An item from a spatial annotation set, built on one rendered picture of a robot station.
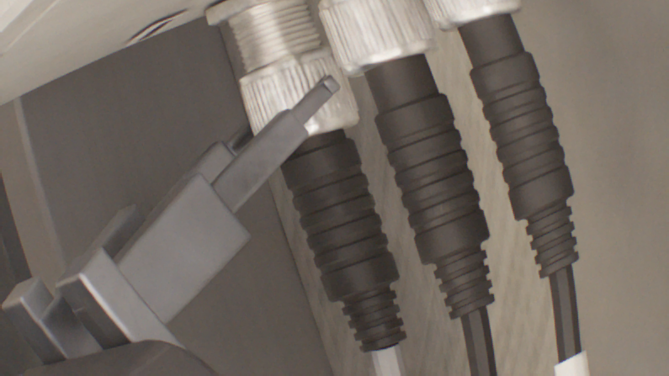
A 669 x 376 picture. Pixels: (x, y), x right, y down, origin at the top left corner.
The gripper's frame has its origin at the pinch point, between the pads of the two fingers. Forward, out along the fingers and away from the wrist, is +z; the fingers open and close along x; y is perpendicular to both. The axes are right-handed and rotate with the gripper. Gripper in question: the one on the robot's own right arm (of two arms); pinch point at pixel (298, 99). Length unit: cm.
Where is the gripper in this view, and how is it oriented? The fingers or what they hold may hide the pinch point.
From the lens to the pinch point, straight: 65.6
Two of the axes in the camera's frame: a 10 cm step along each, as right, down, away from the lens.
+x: 5.2, -2.3, -8.2
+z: 5.8, -6.1, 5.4
